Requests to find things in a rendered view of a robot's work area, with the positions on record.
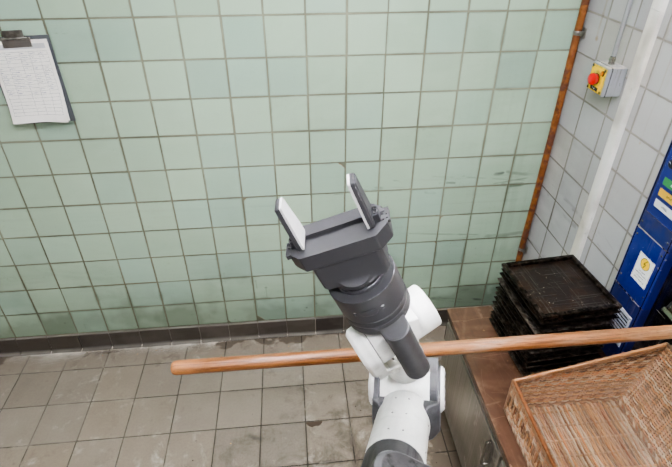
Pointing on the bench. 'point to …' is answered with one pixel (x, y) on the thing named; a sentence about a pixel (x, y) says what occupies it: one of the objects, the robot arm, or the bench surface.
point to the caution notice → (642, 270)
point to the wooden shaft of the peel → (423, 349)
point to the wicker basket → (578, 374)
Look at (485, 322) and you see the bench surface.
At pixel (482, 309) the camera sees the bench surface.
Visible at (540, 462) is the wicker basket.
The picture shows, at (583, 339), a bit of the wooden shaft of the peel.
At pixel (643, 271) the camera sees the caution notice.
